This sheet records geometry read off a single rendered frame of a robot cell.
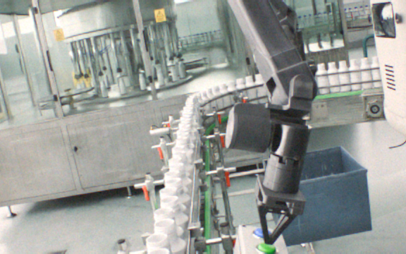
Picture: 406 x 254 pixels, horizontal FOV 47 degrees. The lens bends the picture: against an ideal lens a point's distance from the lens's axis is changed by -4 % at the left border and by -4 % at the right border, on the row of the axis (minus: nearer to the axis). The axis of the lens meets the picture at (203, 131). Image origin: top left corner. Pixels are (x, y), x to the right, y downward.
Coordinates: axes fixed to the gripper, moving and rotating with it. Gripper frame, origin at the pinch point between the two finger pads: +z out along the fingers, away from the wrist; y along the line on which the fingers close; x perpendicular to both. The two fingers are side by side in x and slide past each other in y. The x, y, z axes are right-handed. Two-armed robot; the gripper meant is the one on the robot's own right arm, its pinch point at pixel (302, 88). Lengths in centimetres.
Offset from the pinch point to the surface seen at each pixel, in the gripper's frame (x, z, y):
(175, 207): 74, 6, 39
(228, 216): 32, 27, 31
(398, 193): -179, 123, -89
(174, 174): 53, 6, 41
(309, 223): 15.8, 41.8, 6.2
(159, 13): -276, -44, 74
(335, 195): 15.5, 34.0, -3.6
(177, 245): 86, 9, 38
